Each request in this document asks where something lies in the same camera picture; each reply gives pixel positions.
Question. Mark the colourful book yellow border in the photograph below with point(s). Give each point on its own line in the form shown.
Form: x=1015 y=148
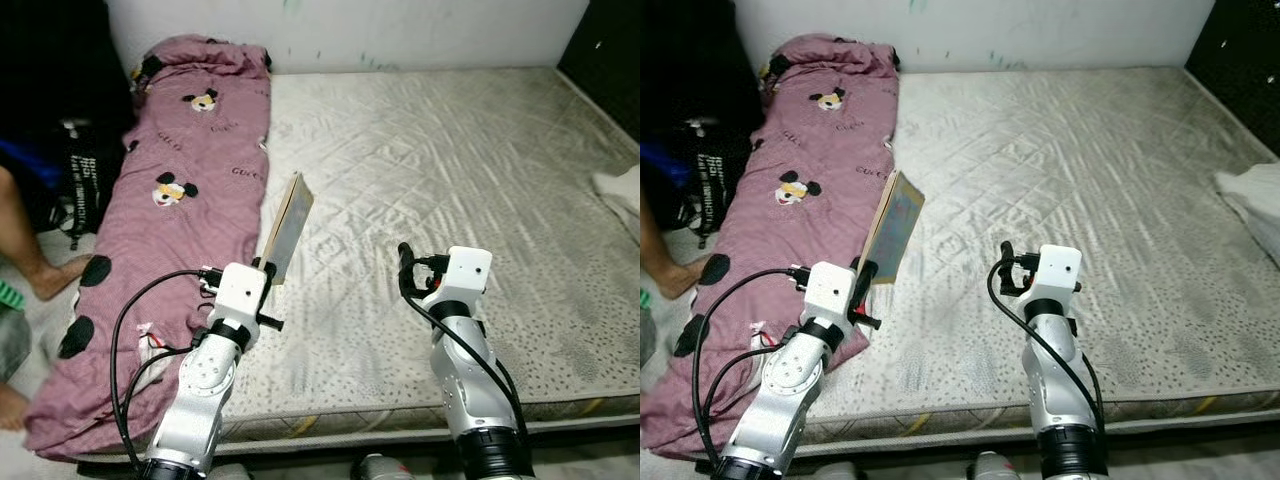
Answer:
x=895 y=225
x=287 y=225

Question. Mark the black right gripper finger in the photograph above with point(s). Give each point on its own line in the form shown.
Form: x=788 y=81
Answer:
x=1007 y=255
x=405 y=258

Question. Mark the black tufted headboard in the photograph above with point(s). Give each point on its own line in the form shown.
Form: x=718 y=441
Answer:
x=610 y=40
x=1240 y=50

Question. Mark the dark bed base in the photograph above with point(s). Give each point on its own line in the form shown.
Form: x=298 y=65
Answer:
x=1180 y=425
x=560 y=432

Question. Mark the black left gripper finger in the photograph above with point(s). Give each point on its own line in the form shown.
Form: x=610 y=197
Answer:
x=270 y=272
x=862 y=283

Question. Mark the black backpack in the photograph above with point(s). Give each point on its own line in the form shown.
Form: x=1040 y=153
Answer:
x=710 y=180
x=85 y=180

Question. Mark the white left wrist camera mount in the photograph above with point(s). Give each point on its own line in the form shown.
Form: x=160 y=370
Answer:
x=830 y=295
x=240 y=295

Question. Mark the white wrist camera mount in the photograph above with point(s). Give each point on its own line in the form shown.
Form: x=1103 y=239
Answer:
x=468 y=270
x=1060 y=268
x=830 y=295
x=240 y=295

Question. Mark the silver robot right leg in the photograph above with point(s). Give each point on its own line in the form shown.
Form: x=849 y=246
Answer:
x=385 y=468
x=995 y=467

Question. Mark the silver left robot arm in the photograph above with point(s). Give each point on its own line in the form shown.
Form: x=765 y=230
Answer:
x=200 y=400
x=790 y=400

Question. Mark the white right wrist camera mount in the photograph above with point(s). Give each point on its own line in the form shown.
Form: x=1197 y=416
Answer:
x=468 y=270
x=1060 y=268

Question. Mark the white pillow tree print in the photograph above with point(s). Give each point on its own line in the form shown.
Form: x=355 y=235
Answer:
x=1255 y=200
x=620 y=195

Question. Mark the person in grey shorts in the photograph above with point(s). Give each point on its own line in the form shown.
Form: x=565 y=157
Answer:
x=25 y=240
x=660 y=250

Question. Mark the pink cartoon mouse blanket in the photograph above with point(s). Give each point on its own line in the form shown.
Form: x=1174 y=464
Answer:
x=180 y=230
x=800 y=230

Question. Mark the grey patterned mattress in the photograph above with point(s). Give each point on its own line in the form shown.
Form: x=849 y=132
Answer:
x=450 y=180
x=1080 y=180

